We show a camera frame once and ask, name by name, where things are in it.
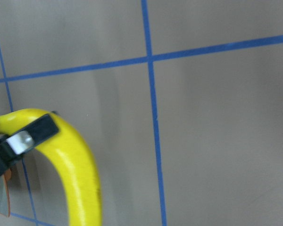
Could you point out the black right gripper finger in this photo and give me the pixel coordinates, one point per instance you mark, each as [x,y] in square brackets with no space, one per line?
[13,147]

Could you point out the yellow banana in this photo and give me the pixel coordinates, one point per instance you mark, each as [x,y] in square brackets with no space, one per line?
[73,161]

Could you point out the grey square plate orange rim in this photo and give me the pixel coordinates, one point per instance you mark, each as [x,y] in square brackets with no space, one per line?
[4,194]

